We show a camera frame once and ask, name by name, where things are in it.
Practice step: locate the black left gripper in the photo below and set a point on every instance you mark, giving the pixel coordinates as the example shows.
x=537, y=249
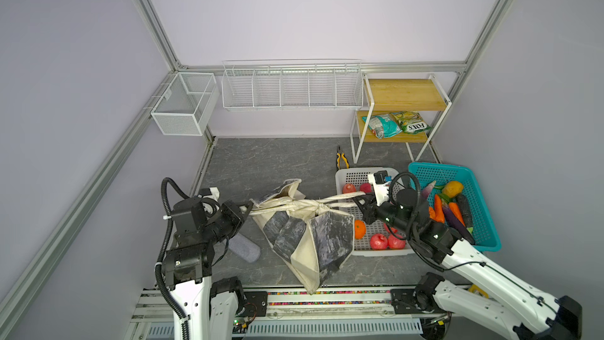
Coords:
x=228, y=208

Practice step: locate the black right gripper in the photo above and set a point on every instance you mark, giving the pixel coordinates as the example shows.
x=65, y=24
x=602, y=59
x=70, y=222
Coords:
x=372, y=208

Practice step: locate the cream canvas grocery bag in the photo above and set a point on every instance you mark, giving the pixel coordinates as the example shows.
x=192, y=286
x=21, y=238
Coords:
x=314, y=237

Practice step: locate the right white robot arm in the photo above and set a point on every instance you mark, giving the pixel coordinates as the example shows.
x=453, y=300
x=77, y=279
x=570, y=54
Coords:
x=464, y=281

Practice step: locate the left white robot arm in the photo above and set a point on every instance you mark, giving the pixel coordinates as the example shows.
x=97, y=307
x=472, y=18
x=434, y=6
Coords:
x=201, y=307

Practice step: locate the teal snack bag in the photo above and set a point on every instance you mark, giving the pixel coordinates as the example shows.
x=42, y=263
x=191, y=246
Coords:
x=383, y=126

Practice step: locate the green Fox's candy bag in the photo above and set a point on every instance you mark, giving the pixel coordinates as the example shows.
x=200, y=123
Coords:
x=410, y=123

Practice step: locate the light purple eggplant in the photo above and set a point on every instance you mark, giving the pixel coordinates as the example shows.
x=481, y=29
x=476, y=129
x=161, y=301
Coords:
x=427, y=190

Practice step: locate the red apple front right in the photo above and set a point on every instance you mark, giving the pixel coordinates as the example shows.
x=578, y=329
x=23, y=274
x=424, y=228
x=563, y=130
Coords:
x=395, y=243

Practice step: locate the red apple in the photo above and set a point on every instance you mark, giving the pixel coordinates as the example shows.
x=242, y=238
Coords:
x=366, y=188
x=348, y=188
x=395, y=243

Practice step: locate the white plastic fruit basket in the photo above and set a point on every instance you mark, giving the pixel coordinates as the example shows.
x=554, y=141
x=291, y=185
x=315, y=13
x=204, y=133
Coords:
x=362, y=247

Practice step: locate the grey cloth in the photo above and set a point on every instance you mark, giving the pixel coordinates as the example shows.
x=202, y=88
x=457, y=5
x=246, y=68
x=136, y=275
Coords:
x=244, y=248

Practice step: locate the red apple back middle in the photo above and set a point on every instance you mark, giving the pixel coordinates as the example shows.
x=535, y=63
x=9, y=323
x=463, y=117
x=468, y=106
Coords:
x=366, y=188

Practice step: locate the dark purple eggplant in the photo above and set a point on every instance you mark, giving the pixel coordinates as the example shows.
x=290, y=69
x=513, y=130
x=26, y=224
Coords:
x=455, y=223

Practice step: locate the orange carrot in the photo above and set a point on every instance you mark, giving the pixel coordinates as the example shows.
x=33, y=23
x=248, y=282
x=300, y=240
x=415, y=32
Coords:
x=453, y=206

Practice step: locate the orange tangerine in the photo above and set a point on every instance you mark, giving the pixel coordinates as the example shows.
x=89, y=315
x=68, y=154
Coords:
x=359, y=229

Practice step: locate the yellow lemon in teal basket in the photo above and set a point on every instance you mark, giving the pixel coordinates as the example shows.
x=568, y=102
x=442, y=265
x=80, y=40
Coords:
x=452, y=189

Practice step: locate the dark cucumber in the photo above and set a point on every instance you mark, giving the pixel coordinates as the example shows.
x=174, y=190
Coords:
x=464, y=207

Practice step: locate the red apple back left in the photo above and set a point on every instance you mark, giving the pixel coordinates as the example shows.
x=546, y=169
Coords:
x=348, y=188

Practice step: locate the teal plastic vegetable basket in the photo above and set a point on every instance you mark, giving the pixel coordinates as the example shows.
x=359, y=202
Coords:
x=483, y=231

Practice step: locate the white wooden two-tier shelf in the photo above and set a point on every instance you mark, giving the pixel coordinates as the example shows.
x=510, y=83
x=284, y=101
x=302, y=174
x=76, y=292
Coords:
x=384, y=96

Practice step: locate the yellow tape measure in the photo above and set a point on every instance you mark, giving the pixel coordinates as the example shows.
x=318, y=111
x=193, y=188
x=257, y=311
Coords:
x=475, y=289

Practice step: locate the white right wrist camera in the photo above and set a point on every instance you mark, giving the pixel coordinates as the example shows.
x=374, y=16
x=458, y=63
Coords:
x=380, y=181

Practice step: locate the yellow handled pliers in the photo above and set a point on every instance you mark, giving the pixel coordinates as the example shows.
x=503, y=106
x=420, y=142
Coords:
x=341, y=160

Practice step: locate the small white wire basket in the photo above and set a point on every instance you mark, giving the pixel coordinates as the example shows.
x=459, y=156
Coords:
x=186, y=105

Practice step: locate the long white wire basket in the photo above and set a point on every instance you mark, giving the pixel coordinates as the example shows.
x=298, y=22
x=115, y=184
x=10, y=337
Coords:
x=323, y=84

